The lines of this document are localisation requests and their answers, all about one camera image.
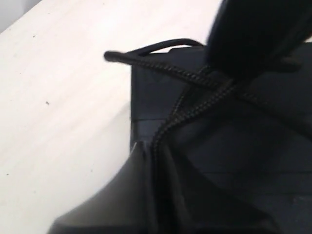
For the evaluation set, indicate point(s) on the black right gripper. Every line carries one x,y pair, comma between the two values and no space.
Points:
249,35

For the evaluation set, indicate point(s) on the black plastic carrying case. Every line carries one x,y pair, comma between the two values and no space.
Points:
237,147

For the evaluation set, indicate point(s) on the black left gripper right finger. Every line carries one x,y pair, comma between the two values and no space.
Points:
200,207

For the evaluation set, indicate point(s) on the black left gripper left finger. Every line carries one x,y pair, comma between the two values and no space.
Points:
126,205

